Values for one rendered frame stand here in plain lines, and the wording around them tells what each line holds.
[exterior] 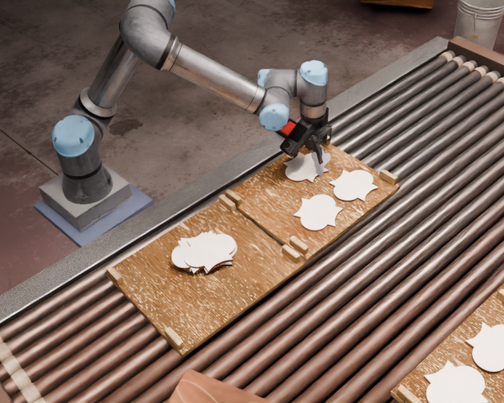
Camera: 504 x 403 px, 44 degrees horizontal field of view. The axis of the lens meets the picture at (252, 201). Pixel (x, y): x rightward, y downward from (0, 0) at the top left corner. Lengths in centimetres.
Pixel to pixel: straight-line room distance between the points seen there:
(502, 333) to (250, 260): 65
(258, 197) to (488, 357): 77
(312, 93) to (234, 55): 257
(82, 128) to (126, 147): 179
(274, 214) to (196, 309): 39
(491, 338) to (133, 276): 91
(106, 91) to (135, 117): 199
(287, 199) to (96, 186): 57
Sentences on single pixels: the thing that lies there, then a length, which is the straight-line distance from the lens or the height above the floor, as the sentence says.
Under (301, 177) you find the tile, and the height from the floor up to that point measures 94.
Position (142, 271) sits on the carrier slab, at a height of 94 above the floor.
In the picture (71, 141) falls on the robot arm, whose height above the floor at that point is 115.
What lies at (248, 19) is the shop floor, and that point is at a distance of 471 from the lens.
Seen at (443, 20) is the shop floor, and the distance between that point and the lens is 479.
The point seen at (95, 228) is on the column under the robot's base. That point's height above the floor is 87.
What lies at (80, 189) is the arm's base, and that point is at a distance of 191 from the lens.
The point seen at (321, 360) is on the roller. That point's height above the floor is 92.
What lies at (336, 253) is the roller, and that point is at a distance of 172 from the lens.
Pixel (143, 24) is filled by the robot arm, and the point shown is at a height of 148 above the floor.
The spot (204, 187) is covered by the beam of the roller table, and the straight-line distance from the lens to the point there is 193.
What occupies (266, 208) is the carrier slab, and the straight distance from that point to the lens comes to 182.
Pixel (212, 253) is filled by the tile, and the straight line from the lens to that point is 167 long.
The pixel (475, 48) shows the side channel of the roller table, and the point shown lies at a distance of 258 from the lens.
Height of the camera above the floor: 223
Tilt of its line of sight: 45 degrees down
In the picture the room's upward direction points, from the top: 3 degrees counter-clockwise
